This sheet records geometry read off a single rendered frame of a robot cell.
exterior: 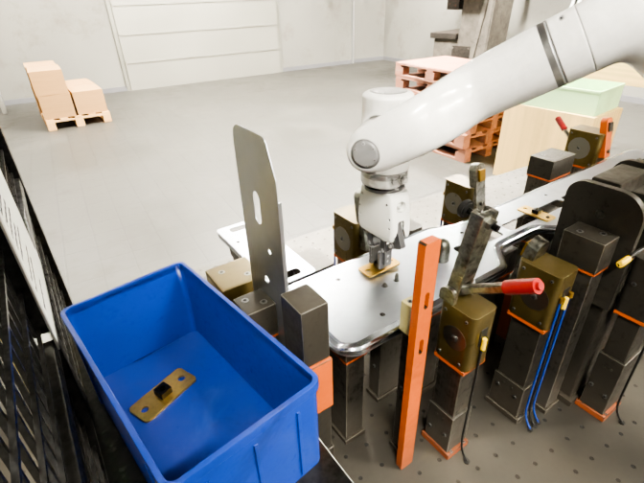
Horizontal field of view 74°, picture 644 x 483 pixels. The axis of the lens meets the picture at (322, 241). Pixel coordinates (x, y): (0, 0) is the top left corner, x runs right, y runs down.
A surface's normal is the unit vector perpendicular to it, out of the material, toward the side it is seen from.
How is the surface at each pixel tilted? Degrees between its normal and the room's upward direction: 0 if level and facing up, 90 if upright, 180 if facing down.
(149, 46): 90
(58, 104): 90
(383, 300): 0
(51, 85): 90
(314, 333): 90
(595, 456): 0
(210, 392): 0
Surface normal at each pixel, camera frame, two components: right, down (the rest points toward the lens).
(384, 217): -0.74, 0.35
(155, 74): 0.51, 0.43
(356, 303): -0.03, -0.86
